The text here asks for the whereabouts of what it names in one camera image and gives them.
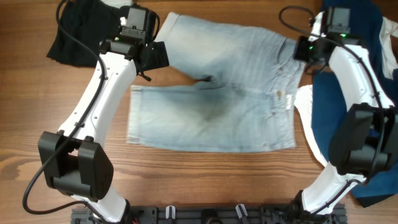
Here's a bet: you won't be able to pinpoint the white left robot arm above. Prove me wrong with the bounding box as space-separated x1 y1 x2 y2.
38 41 169 223

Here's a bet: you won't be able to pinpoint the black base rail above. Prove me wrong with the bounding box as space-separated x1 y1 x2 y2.
70 204 348 224

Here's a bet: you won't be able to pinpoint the blue and white shirt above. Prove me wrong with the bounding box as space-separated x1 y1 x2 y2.
295 1 397 214

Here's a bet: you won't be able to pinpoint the light blue denim shorts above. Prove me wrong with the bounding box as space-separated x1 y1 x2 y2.
127 12 304 152

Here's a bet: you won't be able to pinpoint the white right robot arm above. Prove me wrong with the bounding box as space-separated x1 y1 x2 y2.
291 34 397 220

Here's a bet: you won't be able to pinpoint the folded black garment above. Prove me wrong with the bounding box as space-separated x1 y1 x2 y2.
47 0 132 67

